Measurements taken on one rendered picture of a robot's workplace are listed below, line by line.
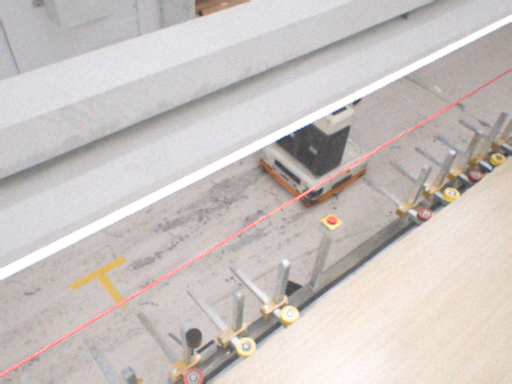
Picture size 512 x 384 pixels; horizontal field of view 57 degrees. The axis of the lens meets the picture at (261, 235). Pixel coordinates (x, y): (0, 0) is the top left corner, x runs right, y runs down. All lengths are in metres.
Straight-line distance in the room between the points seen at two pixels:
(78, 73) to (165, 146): 0.12
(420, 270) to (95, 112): 2.09
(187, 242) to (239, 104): 2.92
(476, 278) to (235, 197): 1.99
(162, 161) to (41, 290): 2.93
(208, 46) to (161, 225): 3.10
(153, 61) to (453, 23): 0.57
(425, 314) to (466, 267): 0.38
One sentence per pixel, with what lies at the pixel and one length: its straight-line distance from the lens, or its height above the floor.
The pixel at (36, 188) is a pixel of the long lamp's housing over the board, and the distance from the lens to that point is 0.53.
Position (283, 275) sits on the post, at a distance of 2.03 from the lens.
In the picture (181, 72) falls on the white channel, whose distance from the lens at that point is 0.54.
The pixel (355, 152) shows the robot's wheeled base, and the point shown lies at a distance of 3.93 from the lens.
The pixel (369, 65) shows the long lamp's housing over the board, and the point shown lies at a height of 2.36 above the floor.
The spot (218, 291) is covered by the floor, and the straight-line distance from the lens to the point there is 3.24.
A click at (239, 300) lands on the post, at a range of 1.89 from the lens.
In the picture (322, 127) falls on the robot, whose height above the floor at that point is 0.73.
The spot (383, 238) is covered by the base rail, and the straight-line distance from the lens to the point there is 2.78.
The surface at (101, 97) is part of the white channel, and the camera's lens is 0.50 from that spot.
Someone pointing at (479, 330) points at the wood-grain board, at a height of 0.90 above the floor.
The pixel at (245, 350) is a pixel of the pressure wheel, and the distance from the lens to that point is 2.03.
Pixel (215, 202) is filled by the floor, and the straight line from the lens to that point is 3.75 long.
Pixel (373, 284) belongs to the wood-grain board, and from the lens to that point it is 2.31.
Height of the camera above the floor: 2.73
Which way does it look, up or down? 50 degrees down
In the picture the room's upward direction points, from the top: 7 degrees clockwise
